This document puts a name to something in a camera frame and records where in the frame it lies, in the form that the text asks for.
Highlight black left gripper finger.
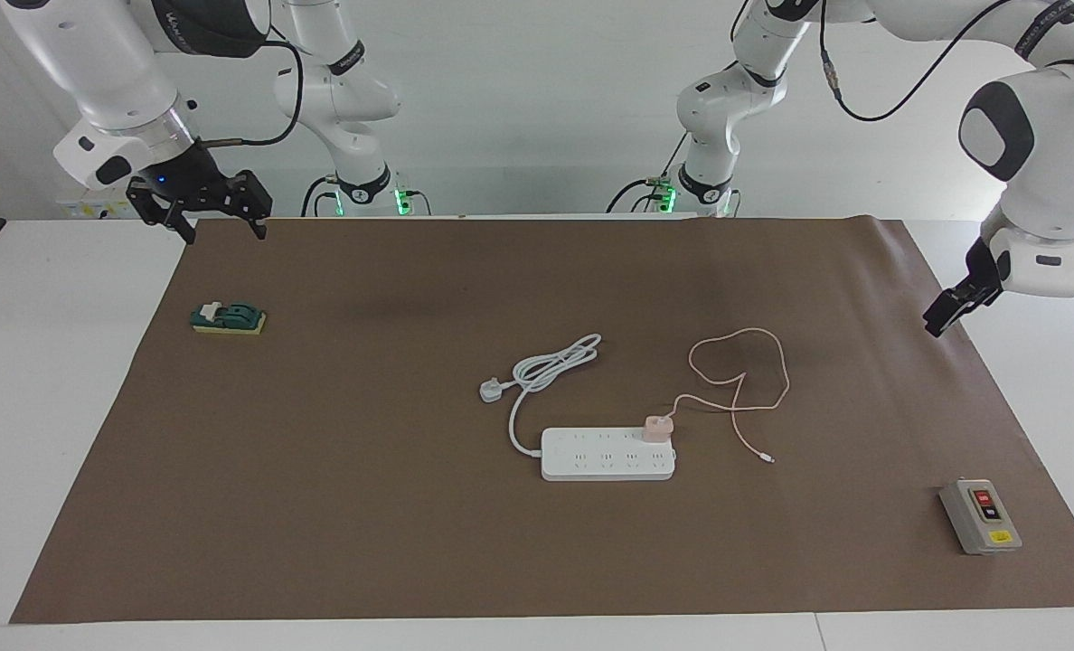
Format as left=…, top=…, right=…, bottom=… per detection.
left=923, top=286, right=979, bottom=338

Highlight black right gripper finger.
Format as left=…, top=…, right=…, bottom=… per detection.
left=230, top=170, right=273, bottom=241
left=127, top=176, right=197, bottom=245

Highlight pink charging cable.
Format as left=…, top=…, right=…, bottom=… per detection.
left=673, top=328, right=791, bottom=465

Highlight white power strip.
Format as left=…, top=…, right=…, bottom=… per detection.
left=540, top=427, right=677, bottom=482

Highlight white panel yellow stickers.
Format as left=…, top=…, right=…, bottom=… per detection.
left=61, top=197, right=136, bottom=221

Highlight brown paper mat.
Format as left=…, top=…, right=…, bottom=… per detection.
left=10, top=215, right=1074, bottom=625

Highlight black base cable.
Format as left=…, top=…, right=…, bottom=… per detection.
left=300, top=175, right=344, bottom=218
left=606, top=134, right=693, bottom=216

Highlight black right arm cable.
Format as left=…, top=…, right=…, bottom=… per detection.
left=198, top=41, right=305, bottom=147

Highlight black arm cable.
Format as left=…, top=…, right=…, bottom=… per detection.
left=817, top=0, right=1044, bottom=123
left=198, top=41, right=305, bottom=147

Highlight green knife switch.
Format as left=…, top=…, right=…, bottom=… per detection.
left=191, top=301, right=268, bottom=336

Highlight grey push-button switch box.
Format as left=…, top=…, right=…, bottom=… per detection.
left=939, top=478, right=1022, bottom=555

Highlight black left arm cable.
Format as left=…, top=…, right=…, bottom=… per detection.
left=817, top=0, right=1044, bottom=123

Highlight white power strip cord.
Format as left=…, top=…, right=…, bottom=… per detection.
left=479, top=334, right=603, bottom=456

